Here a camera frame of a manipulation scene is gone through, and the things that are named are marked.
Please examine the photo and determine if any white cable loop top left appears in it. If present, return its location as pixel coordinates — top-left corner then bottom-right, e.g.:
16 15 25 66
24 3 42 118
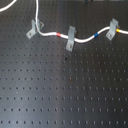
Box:
0 0 17 13

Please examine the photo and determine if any left grey cable clip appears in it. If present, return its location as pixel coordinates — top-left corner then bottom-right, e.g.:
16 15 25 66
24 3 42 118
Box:
26 20 44 39

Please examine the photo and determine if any middle grey cable clip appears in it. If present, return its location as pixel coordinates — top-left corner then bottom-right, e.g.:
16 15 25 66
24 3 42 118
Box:
66 26 76 52

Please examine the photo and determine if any white cable with coloured marks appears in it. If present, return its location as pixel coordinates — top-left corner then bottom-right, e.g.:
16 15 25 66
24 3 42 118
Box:
34 0 128 44

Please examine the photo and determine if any grey cable clip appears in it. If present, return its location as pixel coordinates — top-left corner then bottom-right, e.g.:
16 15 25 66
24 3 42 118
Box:
106 19 119 40
26 20 44 39
66 26 76 52

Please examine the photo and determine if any right grey cable clip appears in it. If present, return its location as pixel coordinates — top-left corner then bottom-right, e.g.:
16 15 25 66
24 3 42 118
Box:
106 19 119 40

